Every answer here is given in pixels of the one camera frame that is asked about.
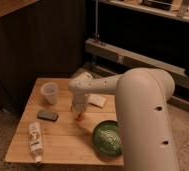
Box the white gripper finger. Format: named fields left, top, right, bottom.
left=70, top=104, right=75, bottom=112
left=78, top=110, right=86, bottom=119

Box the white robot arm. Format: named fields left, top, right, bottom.
left=68, top=68, right=180, bottom=171

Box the dark grey sponge block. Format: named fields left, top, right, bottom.
left=37, top=110, right=58, bottom=121

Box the white plastic cup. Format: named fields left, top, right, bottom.
left=40, top=82, right=58, bottom=105

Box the green ribbed bowl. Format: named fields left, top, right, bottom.
left=92, top=120, right=122, bottom=158

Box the white lotion bottle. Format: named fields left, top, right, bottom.
left=29, top=122, right=44, bottom=163

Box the vertical metal pole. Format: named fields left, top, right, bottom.
left=95, top=0, right=99, bottom=41

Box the upper wooden shelf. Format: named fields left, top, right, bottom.
left=100, top=0, right=189, bottom=23

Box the grey metal shelf rail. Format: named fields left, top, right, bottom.
left=85, top=37, right=189, bottom=116

